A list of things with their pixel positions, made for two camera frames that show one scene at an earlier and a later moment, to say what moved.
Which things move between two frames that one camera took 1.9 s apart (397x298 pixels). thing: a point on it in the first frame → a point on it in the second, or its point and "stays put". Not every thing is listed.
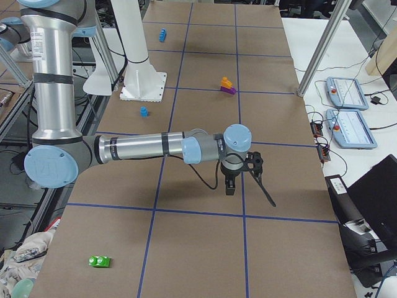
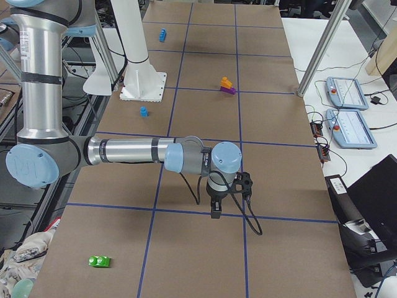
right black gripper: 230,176 → 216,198
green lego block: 99,261 stays put
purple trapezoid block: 231,90 stays put
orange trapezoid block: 226,83 stays put
